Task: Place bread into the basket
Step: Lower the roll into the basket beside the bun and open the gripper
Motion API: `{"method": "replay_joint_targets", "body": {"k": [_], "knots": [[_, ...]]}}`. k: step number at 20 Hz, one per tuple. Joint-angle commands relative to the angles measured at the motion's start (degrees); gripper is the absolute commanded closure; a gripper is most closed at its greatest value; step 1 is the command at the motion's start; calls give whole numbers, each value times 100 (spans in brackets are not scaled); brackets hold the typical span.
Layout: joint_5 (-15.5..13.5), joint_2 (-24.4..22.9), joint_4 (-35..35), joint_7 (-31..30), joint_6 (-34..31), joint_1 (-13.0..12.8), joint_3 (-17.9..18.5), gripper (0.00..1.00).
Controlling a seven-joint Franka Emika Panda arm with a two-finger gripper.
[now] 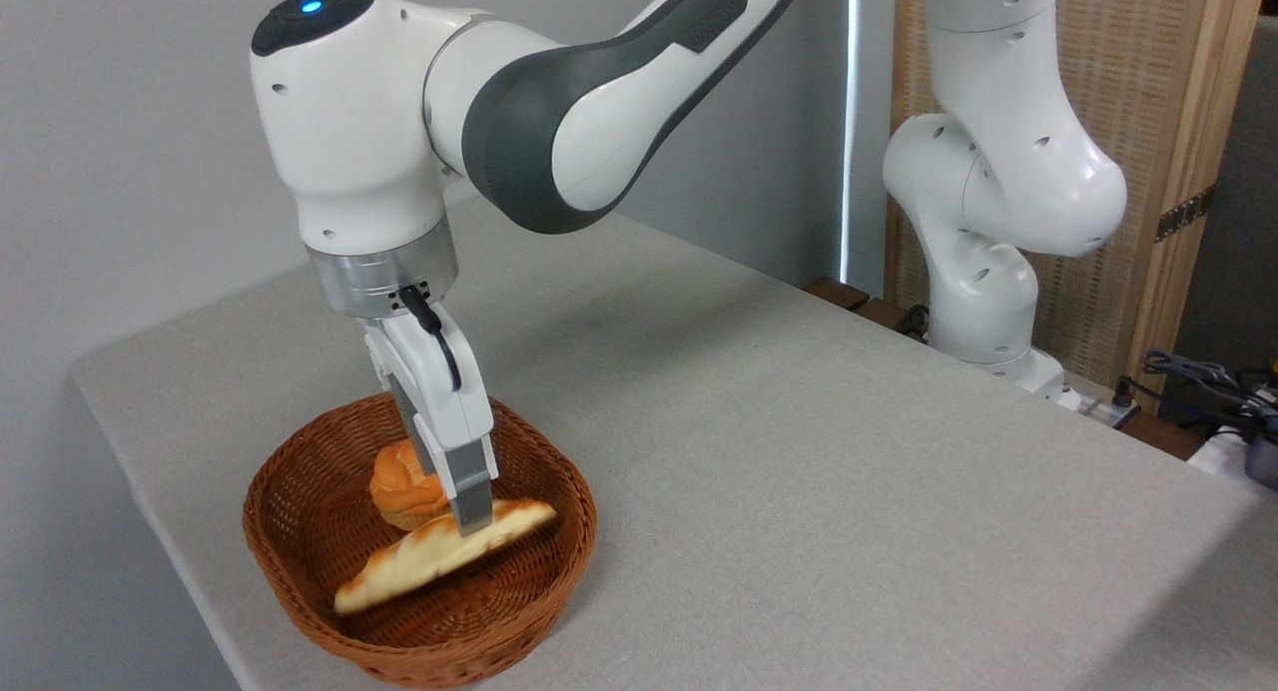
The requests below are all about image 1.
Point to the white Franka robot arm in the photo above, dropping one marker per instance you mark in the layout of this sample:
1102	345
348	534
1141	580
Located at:
349	122

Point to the white box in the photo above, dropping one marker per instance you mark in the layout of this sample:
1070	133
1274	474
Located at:
1220	453

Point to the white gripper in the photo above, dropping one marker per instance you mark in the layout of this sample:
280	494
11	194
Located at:
439	401

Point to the round orange bread roll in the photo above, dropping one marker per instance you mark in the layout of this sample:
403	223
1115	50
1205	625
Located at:
399	496

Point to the brown woven wicker basket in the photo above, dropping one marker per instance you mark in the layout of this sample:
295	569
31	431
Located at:
519	611

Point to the long braided bread loaf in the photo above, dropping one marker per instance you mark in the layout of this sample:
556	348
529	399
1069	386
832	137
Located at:
419	566

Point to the dark metal screen hinge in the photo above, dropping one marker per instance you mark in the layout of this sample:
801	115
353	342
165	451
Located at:
1186	213

